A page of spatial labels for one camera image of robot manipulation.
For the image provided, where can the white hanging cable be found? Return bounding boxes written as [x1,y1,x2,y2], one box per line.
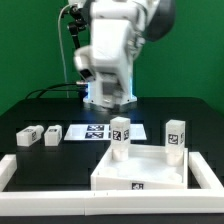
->
[57,4,72,99]

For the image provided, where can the white square table top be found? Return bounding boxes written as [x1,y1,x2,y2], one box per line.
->
[91,144,188,190]

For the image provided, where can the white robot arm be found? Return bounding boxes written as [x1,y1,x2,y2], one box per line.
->
[68,0,176,110]

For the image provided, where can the white U-shaped border fence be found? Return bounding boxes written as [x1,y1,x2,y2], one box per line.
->
[0,154,224,216]

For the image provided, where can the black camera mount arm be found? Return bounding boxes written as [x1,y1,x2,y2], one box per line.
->
[67,6,87,49]

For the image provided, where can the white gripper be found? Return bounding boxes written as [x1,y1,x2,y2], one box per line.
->
[73,16,138,88]

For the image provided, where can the white fiducial marker plate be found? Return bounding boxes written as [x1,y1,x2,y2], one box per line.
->
[64,124,147,141]

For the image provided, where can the black cables on table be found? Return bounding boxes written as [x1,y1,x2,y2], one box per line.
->
[24,79,89,100]

